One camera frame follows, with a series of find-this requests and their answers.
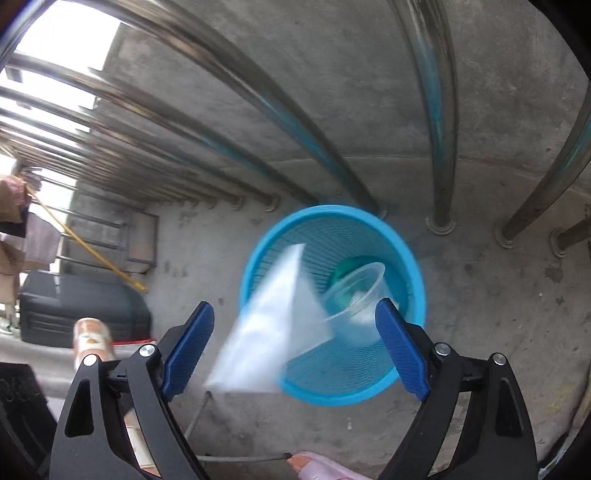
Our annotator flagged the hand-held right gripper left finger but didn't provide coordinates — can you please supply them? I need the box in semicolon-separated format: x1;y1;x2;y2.
50;301;216;480

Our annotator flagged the person in beige coat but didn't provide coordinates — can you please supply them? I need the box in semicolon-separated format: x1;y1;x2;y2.
0;173;29;303

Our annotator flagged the pale pink hanging cloth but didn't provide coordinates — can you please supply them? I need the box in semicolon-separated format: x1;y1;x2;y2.
22;213;62;271

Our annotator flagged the blue mesh waste basket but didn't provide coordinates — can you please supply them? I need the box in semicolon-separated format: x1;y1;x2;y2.
239;205;426;407

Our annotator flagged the yellow stick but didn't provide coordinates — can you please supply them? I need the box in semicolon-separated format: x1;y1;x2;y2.
25;185;148;292

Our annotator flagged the clear plastic bag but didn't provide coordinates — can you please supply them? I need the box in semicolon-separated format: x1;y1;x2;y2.
204;243;334;394

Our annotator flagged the row of metal railing bars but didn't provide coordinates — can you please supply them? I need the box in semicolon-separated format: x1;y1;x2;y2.
0;0;591;259

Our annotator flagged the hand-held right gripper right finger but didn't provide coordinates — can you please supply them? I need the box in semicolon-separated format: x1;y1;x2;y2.
375;298;540;480

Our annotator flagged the long orange biscuit packet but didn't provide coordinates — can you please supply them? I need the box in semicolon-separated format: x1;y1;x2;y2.
73;316;163;477

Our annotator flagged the green crumpled wrapper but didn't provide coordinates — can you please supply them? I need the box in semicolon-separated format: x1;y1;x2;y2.
331;257;370;287

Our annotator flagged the black plastic case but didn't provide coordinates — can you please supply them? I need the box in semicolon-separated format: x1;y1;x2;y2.
18;270;153;344

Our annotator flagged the clear plastic cup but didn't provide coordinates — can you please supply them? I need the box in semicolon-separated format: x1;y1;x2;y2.
322;262;389;347

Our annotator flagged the person's foot in purple slipper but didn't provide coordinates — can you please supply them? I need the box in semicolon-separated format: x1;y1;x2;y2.
286;452;370;480

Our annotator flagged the grey metal box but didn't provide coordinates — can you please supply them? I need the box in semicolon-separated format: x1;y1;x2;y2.
126;210;160;274

